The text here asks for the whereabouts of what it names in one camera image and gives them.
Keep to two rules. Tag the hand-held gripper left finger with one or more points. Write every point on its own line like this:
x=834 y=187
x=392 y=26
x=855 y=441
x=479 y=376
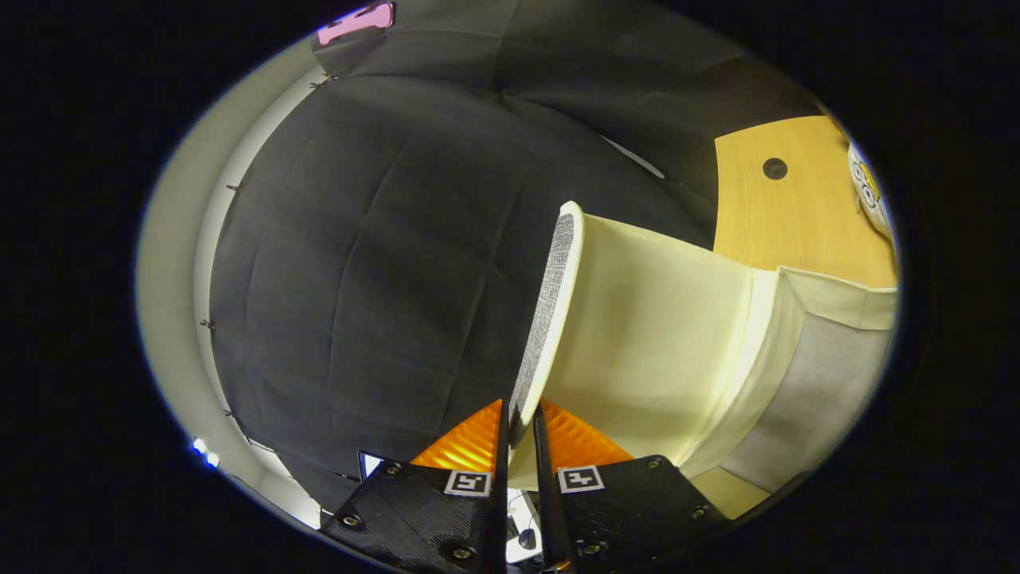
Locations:
x=500 y=494

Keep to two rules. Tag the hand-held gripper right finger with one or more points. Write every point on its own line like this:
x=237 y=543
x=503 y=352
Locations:
x=550 y=494

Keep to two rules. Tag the grey fabric storage box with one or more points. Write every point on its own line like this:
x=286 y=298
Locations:
x=653 y=335

